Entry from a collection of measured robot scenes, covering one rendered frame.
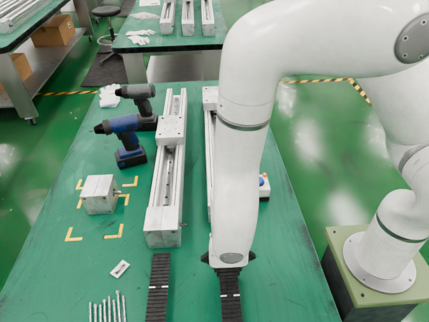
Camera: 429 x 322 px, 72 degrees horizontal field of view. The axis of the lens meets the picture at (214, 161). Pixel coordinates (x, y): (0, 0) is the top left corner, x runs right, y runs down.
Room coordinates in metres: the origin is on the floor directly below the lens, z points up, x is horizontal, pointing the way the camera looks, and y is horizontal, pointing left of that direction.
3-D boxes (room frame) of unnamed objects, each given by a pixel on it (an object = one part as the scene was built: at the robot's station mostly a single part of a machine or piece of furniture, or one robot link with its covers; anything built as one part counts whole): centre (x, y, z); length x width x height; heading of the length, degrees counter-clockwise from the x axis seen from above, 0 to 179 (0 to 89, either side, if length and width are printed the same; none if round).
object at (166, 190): (1.00, 0.18, 0.82); 0.80 x 0.10 x 0.09; 2
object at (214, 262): (0.42, -0.03, 0.93); 0.10 x 0.07 x 0.11; 92
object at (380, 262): (0.44, -0.46, 0.90); 0.19 x 0.19 x 0.18
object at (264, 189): (0.73, -0.14, 0.81); 0.10 x 0.08 x 0.06; 92
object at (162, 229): (0.56, 0.15, 0.83); 0.12 x 0.09 x 0.10; 92
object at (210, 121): (1.01, -0.01, 0.82); 0.80 x 0.10 x 0.09; 2
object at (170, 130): (1.00, 0.18, 0.87); 0.16 x 0.11 x 0.07; 2
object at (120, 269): (0.44, 0.28, 0.78); 0.05 x 0.03 x 0.01; 147
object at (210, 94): (1.26, -0.01, 0.87); 0.16 x 0.11 x 0.07; 2
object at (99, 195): (0.70, 0.39, 0.83); 0.11 x 0.10 x 0.10; 92
